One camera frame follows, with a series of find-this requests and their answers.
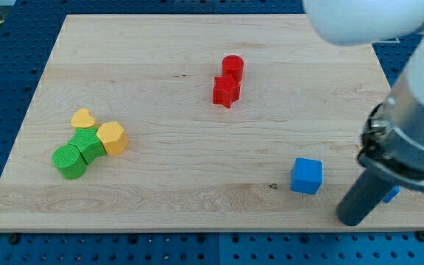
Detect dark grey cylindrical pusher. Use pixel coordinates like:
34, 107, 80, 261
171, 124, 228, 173
336, 169, 395, 226

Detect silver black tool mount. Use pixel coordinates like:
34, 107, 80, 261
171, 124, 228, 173
358, 73, 424, 193

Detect blue cube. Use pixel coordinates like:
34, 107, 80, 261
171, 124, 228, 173
290, 158, 323, 195

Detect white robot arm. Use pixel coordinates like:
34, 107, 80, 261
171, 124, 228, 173
303, 0, 424, 226

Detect blue triangle block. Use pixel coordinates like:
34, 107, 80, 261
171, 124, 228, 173
383, 185, 400, 203

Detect green cube block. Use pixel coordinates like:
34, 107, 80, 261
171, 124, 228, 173
68, 127, 107, 165

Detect red star block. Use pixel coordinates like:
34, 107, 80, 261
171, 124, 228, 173
213, 74, 241, 108

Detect red cylinder block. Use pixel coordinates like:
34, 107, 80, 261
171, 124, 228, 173
222, 54, 244, 82

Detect wooden board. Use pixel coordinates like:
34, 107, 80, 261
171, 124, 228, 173
0, 14, 424, 234

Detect yellow hexagon block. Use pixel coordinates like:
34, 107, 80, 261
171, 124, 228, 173
96, 121, 129, 155

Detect yellow heart block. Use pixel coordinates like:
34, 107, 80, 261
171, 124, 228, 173
71, 108, 96, 129

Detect green cylinder block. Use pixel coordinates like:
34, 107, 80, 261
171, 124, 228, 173
52, 144, 87, 180

